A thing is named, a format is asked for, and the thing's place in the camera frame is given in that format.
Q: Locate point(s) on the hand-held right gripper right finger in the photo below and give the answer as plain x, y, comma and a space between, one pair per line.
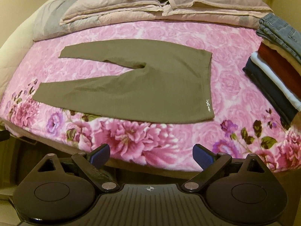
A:
202, 155

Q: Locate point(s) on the pink floral blanket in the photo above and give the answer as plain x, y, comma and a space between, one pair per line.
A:
235, 98

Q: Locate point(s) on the folded white garment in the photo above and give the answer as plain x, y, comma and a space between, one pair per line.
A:
275, 80

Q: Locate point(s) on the folded black garment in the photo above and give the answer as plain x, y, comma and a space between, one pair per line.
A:
270, 104

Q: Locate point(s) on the folded navy garment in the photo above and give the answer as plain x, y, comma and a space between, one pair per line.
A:
265, 84

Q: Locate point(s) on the folded red garment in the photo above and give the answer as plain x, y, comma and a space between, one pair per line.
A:
277, 61

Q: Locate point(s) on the folded blue jeans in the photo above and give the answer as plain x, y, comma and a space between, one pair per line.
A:
282, 35

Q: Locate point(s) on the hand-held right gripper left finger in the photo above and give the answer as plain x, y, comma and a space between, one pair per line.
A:
101, 155

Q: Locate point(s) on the white quilted headboard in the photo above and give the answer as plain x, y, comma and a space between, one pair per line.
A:
23, 40

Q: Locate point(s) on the olive green pants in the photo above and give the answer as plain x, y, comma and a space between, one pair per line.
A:
152, 94

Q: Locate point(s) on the folded cream garment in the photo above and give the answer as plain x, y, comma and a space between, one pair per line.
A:
277, 48

